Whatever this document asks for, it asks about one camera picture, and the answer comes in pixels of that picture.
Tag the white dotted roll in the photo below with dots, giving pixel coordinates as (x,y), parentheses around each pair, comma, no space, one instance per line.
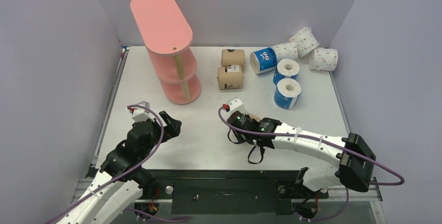
(286,50)
(323,59)
(305,41)

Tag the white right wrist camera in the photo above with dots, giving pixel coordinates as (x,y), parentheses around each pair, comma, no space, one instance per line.
(236,104)

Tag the brown wrapped roll front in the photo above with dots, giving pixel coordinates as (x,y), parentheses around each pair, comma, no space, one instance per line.
(230,77)

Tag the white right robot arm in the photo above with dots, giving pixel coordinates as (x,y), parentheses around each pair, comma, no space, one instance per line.
(346,157)

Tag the white dotted roll right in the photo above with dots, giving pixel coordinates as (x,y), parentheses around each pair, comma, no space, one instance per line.
(323,59)

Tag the blue roll lying sideways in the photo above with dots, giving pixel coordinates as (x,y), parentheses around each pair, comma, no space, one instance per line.
(263,61)

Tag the white dotted roll top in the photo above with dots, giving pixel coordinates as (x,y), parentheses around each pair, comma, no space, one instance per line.
(305,41)

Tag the white dotted roll left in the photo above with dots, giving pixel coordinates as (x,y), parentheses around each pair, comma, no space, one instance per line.
(286,50)

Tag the blue wrapped roll middle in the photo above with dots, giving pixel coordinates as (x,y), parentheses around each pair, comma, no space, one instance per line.
(286,68)

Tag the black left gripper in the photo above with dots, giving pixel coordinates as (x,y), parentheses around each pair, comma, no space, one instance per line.
(172,129)

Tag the blue roll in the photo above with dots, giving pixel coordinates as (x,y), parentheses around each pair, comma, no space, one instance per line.
(287,93)
(286,68)

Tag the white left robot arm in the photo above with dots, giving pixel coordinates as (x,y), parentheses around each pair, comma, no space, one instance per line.
(121,178)

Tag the blue roll front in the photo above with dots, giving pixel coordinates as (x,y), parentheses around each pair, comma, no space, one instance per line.
(287,93)

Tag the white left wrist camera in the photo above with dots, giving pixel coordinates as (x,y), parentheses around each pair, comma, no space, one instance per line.
(140,114)

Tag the pink three-tier shelf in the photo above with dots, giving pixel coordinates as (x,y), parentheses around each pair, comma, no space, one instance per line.
(167,37)

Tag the brown paper roll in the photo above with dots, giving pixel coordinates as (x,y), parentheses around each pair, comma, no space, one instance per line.
(255,117)

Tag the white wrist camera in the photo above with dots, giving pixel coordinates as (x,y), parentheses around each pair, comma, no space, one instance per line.
(140,114)
(236,104)

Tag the brown wrapped roll rear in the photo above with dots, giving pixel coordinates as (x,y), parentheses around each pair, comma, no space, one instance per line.
(233,57)

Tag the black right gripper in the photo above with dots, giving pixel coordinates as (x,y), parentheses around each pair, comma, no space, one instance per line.
(236,119)

